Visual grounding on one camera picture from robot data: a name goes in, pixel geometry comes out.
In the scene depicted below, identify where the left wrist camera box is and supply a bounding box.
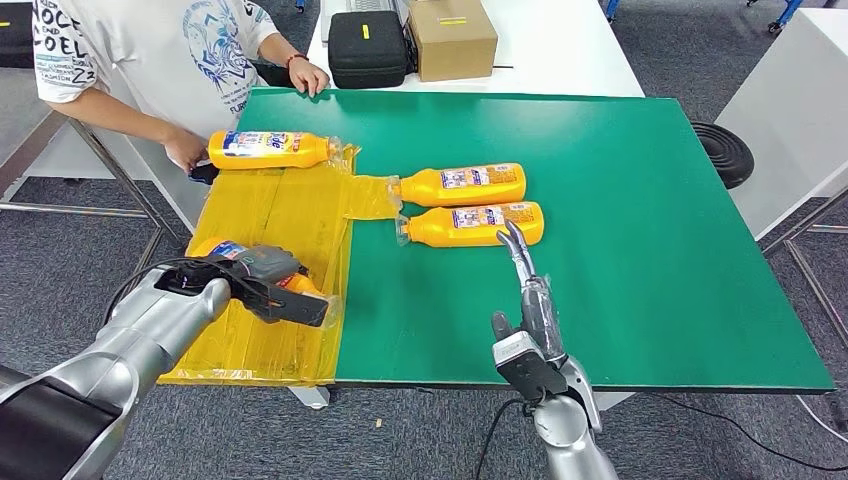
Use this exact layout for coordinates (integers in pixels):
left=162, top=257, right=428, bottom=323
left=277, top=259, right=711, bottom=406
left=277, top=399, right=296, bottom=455
left=231, top=274, right=331, bottom=328

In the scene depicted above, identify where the orange detergent bottle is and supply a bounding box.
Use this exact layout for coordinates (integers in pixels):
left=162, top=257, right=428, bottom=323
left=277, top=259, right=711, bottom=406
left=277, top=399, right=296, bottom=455
left=207, top=129, right=342, bottom=172
left=387, top=162, right=528, bottom=209
left=395, top=201, right=546, bottom=249
left=188, top=237, right=342, bottom=329

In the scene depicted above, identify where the green work table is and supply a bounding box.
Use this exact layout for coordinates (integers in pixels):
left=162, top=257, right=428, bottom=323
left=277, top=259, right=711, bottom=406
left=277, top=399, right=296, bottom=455
left=228, top=87, right=836, bottom=393

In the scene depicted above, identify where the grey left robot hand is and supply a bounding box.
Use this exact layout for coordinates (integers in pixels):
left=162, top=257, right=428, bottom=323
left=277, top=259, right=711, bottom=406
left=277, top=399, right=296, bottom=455
left=228, top=245, right=313, bottom=285

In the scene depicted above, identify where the black zip case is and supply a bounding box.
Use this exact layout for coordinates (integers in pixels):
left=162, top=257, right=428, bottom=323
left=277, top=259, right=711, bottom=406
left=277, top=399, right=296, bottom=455
left=0, top=1, right=38, bottom=70
left=327, top=9, right=408, bottom=91

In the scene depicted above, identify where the white floor cable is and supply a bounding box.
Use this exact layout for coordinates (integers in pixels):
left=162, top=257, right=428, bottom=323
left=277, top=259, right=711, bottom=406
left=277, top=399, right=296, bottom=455
left=794, top=394, right=848, bottom=444

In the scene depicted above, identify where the steel table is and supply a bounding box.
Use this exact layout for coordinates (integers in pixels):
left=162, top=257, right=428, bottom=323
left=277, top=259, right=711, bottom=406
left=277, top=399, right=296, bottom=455
left=0, top=69, right=187, bottom=419

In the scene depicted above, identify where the blue cart frame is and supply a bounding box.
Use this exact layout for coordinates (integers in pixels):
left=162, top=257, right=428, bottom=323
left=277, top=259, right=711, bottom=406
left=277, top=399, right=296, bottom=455
left=601, top=0, right=803, bottom=33

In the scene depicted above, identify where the black ribbed round stool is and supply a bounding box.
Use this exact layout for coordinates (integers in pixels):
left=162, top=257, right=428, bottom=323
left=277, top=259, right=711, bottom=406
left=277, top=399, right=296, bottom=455
left=690, top=120, right=755, bottom=190

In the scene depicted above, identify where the steel table frame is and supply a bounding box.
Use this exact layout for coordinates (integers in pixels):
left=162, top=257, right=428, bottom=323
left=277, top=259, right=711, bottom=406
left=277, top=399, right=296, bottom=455
left=760, top=185, right=848, bottom=352

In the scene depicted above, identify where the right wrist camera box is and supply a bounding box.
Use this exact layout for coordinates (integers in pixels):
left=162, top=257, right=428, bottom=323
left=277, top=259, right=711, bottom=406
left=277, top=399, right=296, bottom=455
left=493, top=331, right=570, bottom=403

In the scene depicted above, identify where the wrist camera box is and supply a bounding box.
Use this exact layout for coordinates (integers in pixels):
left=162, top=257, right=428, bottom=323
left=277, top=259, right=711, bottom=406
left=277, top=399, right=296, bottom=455
left=231, top=274, right=331, bottom=328
left=493, top=331, right=570, bottom=403

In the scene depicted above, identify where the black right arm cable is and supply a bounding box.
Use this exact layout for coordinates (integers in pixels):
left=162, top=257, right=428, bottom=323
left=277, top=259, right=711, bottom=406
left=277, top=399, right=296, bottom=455
left=473, top=396, right=531, bottom=480

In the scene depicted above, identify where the brown cardboard box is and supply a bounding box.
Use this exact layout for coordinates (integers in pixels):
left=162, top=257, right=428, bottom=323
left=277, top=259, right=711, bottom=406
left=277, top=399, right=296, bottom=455
left=405, top=0, right=499, bottom=83

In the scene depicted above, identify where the black floor cable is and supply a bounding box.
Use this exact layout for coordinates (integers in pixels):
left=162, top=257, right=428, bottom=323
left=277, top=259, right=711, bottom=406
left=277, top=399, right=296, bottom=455
left=652, top=390, right=848, bottom=473

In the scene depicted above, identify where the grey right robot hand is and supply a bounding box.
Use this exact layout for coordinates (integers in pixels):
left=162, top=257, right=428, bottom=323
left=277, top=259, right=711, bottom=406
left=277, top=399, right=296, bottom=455
left=491, top=220, right=568, bottom=362

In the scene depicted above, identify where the white table foot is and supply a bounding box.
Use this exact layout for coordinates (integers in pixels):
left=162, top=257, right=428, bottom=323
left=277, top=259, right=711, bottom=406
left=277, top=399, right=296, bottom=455
left=288, top=386, right=331, bottom=411
left=592, top=390, right=637, bottom=413

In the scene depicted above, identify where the white side table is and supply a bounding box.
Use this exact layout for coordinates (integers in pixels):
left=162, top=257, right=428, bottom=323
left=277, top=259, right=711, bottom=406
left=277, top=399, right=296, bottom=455
left=714, top=6, right=848, bottom=241

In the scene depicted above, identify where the yellow taped cardboard sheet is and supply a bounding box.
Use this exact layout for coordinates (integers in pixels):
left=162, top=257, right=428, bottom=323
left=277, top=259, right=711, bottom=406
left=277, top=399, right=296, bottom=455
left=158, top=142, right=402, bottom=388

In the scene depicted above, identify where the person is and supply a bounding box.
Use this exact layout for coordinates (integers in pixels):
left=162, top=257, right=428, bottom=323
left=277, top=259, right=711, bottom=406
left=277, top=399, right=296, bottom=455
left=31, top=0, right=331, bottom=185

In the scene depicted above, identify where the white desk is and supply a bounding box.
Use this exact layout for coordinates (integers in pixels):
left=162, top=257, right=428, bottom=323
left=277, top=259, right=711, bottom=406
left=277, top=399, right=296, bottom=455
left=26, top=119, right=213, bottom=233

